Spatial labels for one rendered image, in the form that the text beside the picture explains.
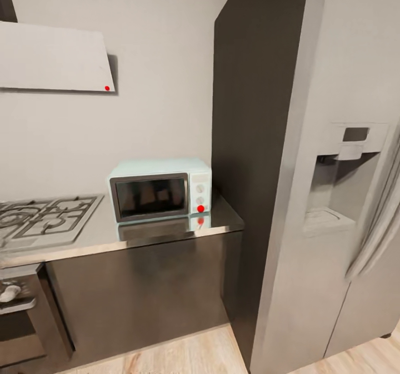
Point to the fridge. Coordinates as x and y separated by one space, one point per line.
306 149

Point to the microwave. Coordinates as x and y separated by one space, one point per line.
142 189

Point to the burner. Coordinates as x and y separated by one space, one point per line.
37 223

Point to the oven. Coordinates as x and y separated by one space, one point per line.
33 331

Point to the range hood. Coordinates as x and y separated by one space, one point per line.
34 56

